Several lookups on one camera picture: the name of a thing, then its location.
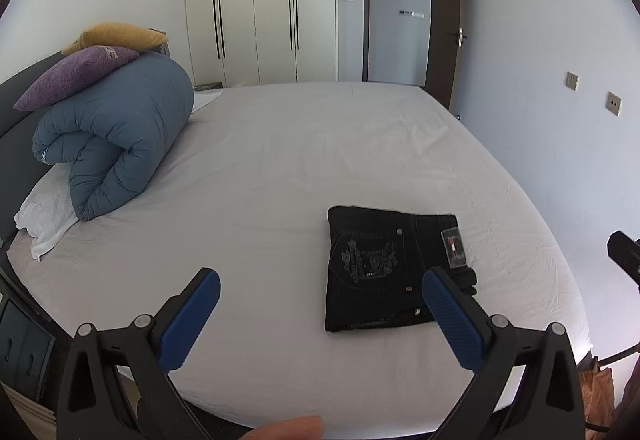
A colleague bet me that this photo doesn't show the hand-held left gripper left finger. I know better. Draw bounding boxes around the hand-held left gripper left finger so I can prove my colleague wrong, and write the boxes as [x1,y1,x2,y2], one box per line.
[56,267,222,440]

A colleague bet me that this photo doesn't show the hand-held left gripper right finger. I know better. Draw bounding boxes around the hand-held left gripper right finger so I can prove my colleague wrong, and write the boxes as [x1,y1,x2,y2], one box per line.
[421,266,586,440]

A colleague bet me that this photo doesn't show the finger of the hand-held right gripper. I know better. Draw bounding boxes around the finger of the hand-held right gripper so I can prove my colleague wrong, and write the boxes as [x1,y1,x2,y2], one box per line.
[607,231,640,285]

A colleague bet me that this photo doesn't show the black pants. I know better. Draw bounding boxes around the black pants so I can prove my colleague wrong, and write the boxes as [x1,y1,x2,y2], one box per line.
[325,206,478,333]

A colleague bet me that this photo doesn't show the person's left hand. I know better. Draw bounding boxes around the person's left hand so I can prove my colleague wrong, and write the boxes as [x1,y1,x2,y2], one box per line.
[243,415,326,440]

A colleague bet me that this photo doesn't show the orange cloth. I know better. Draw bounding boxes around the orange cloth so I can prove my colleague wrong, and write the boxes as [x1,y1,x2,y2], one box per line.
[577,365,616,431]

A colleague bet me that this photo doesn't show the dark nightstand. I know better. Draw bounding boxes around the dark nightstand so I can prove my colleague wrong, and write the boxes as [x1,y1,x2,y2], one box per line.
[0,290,56,403]

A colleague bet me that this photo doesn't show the white folded towel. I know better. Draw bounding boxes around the white folded towel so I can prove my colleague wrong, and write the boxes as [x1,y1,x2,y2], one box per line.
[14,162,81,261]

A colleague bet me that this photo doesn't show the bed with white sheet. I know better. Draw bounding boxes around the bed with white sheet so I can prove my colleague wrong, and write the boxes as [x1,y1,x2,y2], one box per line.
[5,82,596,436]

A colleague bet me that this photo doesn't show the blue rolled duvet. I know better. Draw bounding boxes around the blue rolled duvet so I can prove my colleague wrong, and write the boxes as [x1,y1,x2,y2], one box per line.
[32,54,195,223]

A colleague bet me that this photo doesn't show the grey headboard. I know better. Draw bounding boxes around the grey headboard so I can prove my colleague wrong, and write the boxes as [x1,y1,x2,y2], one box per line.
[0,50,66,245]

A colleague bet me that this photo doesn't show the purple pillow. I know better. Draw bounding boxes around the purple pillow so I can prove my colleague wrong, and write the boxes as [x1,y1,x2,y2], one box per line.
[13,46,141,111]

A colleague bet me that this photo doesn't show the yellow pillow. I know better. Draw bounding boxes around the yellow pillow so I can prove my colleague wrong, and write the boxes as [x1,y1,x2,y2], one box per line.
[61,22,170,55]

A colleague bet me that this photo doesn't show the brown door frame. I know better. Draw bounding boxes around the brown door frame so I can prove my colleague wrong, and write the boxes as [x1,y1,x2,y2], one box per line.
[362,0,446,84]

